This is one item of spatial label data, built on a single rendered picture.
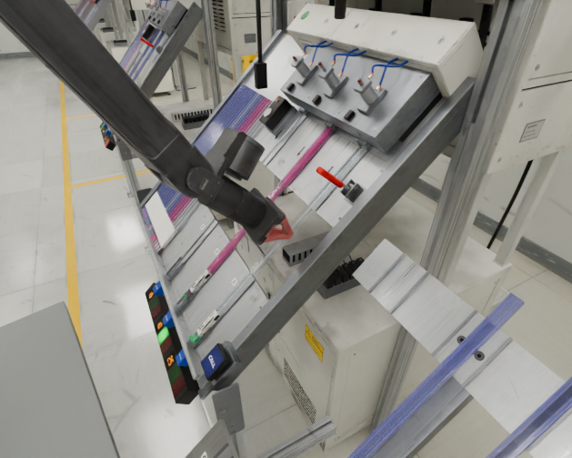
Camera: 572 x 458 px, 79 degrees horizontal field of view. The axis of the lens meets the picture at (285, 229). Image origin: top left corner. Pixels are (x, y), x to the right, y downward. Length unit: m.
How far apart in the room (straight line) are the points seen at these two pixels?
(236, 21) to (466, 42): 1.45
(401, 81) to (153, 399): 1.39
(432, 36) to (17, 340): 1.12
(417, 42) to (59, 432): 0.98
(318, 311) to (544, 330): 1.34
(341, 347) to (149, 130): 0.65
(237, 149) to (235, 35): 1.45
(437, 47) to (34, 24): 0.53
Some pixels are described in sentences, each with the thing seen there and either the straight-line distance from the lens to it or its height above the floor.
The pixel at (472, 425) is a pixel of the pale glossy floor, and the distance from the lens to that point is 1.62.
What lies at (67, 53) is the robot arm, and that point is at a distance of 0.44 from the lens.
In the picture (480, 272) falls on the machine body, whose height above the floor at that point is 0.62.
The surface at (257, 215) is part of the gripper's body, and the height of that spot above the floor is 1.01.
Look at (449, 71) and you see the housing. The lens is 0.65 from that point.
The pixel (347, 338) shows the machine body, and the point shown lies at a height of 0.62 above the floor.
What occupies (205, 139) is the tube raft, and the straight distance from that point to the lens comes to 1.11.
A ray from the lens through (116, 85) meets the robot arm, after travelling 0.45.
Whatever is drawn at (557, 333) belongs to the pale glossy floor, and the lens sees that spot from 2.10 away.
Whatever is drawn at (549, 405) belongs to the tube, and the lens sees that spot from 0.42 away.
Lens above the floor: 1.34
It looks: 36 degrees down
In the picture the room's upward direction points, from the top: straight up
